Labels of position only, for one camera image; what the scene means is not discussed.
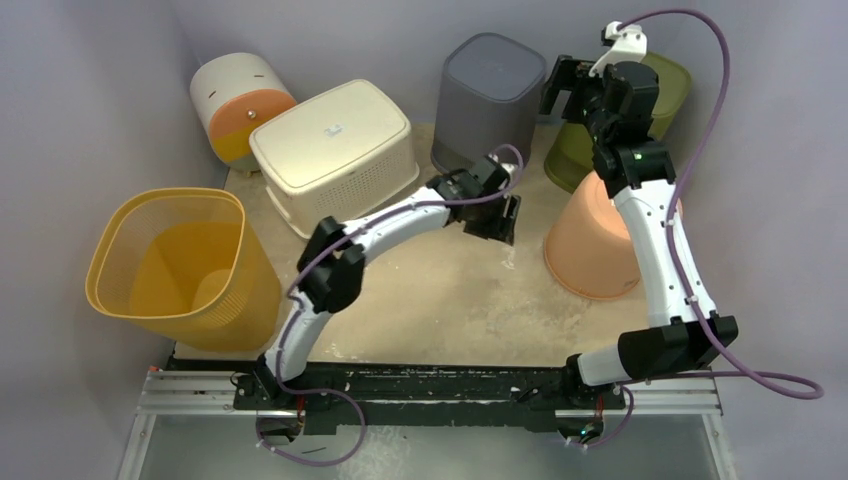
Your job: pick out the grey plastic basket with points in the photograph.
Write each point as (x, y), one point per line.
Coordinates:
(489, 95)

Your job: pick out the aluminium frame rail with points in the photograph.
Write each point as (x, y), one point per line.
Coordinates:
(447, 298)

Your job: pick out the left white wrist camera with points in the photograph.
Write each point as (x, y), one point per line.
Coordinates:
(511, 169)

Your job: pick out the green plastic basket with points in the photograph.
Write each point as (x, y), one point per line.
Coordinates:
(569, 159)

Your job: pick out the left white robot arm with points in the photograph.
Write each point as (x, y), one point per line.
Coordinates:
(331, 268)

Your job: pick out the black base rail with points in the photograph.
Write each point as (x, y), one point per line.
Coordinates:
(329, 395)

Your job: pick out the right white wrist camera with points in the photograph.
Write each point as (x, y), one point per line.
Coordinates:
(625, 44)

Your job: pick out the white plastic basket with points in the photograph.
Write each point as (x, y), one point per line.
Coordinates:
(341, 153)

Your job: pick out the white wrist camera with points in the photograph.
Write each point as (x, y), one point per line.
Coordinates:
(511, 169)
(625, 44)

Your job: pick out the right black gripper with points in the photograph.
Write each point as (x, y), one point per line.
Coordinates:
(573, 86)

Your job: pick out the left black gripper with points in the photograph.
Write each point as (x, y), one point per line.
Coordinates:
(502, 229)

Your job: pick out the yellow plastic basket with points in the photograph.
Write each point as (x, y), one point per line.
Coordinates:
(186, 263)

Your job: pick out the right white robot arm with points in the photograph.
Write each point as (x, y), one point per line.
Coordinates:
(685, 331)

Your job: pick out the white mini drawer cabinet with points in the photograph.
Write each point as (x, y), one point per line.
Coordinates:
(233, 95)

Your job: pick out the orange plastic basin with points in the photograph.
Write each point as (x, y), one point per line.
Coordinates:
(602, 246)

